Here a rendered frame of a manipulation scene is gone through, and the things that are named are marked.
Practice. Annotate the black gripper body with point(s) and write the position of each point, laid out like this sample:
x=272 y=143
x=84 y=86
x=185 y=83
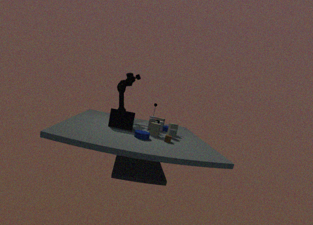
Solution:
x=137 y=77

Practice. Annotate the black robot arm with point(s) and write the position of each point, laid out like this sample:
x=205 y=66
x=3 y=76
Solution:
x=121 y=88

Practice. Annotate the blue short cylinder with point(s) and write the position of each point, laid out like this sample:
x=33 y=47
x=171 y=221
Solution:
x=142 y=134
x=165 y=128

